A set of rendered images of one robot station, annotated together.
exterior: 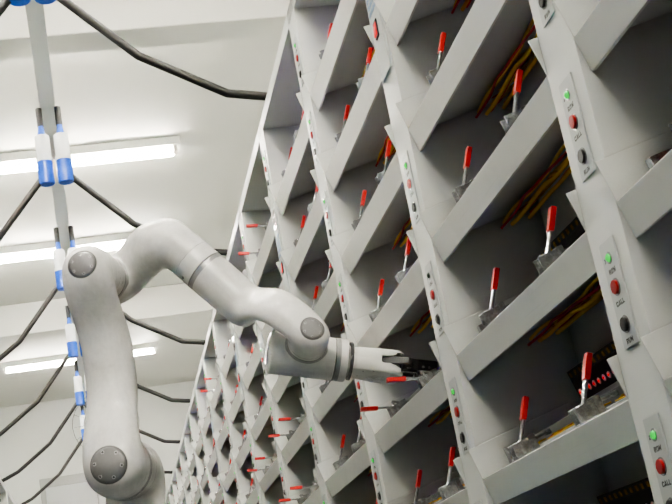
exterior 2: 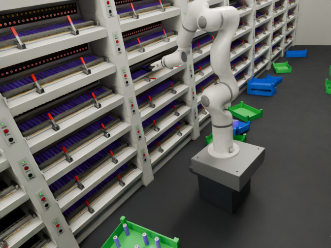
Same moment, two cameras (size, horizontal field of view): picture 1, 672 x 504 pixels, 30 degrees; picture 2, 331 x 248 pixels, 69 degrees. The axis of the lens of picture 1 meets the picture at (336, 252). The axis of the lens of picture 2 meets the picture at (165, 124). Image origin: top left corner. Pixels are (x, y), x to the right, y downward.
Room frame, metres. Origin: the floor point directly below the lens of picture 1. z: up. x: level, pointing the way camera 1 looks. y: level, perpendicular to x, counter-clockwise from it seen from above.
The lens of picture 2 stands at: (3.39, 1.30, 1.29)
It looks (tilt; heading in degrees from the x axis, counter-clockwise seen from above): 29 degrees down; 235
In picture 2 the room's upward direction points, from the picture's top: 10 degrees counter-clockwise
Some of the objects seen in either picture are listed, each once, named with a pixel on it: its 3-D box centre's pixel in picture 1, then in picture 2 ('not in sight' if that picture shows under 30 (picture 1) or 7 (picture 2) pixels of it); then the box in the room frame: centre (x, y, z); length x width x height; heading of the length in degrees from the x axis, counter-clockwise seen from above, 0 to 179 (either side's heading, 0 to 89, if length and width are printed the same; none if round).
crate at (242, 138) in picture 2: not in sight; (225, 139); (1.94, 0.11, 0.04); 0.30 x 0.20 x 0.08; 102
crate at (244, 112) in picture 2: not in sight; (244, 111); (1.40, -0.06, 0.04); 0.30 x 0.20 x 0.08; 78
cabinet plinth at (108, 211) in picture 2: not in sight; (165, 151); (2.41, -0.19, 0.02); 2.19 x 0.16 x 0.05; 12
